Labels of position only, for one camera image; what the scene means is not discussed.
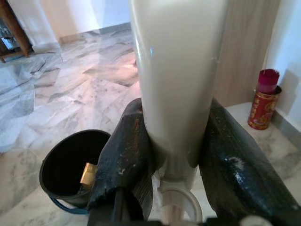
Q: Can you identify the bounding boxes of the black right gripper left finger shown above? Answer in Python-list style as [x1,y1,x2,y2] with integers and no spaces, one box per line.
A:
[87,97,156,226]

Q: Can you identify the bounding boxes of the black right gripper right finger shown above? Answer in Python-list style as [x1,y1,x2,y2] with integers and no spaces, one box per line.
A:
[199,97,301,219]

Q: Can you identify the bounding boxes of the beige long-handled dustpan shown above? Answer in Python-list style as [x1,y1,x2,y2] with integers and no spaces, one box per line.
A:
[128,0,228,226]

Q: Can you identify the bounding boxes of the crumpled brown gold box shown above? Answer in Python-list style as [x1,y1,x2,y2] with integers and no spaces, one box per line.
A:
[79,161,98,190]

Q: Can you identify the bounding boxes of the red gold patterned tin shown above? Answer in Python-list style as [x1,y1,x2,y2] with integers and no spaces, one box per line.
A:
[247,85,282,130]

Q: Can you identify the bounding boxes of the black waste bin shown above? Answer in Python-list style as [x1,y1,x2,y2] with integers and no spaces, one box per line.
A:
[39,129,112,216]

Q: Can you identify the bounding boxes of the magenta incense stick bundle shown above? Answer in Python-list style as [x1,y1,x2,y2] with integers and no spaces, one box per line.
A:
[257,68,281,94]

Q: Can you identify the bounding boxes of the light wood panel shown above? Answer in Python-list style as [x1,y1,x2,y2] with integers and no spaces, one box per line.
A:
[214,0,282,109]

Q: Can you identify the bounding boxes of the brown wooden cabinet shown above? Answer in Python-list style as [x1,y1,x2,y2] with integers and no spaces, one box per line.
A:
[0,0,32,63]

